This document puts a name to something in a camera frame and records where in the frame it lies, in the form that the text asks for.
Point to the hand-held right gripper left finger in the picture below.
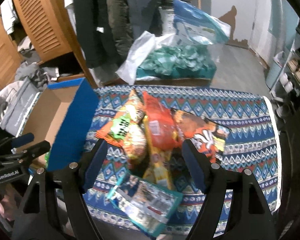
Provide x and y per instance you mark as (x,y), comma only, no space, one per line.
(92,166)

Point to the pair of white shoes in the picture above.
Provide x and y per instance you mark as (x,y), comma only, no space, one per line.
(287,82)

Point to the yellow snack packet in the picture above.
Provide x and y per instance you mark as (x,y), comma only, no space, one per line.
(160,171)

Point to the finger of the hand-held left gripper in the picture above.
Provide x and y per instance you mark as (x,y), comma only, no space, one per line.
(36,148)
(23,139)

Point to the pair of brown shoes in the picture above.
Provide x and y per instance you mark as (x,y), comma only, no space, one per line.
(298,68)

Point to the small wooden louvred door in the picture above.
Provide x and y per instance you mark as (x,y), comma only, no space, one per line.
(2,55)

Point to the pile of teal packets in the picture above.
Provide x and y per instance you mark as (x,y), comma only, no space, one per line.
(177,58)

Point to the pile of grey clothes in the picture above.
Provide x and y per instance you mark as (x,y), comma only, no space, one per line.
(35,72)

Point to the orange cartoon snack packet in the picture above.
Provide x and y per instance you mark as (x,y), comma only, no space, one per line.
(202,133)

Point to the hanging dark coat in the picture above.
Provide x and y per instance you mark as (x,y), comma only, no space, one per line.
(95,22)

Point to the hanging olive jacket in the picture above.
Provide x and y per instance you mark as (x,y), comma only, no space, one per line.
(118,12)

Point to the red orange snack packet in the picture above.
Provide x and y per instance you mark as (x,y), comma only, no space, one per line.
(157,126)

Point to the grey fabric bag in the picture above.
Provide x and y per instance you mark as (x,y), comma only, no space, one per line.
(18,110)

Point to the large wooden louvred door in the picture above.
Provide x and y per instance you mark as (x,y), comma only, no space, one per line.
(42,25)

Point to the white box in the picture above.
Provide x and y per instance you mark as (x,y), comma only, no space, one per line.
(167,21)

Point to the hanging grey blue garment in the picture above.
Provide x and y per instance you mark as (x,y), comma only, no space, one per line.
(142,2)

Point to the blue cardboard box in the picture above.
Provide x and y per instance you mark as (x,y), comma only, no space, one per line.
(75,120)

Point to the shoe rack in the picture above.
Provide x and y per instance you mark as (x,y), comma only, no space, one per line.
(298,55)

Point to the blue patterned tablecloth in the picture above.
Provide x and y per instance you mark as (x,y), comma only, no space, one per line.
(242,110)

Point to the blue white plastic bag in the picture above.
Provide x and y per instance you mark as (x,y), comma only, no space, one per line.
(197,26)

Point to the teal box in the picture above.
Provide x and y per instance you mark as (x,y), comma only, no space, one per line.
(150,73)

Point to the orange green snack packet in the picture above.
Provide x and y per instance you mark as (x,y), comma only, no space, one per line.
(120,127)

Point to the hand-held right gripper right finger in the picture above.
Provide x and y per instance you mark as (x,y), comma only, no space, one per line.
(195,166)

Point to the teal silver snack packet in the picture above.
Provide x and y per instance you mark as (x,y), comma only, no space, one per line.
(145,203)

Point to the hanging white cloth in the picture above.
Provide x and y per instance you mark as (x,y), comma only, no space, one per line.
(8,17)

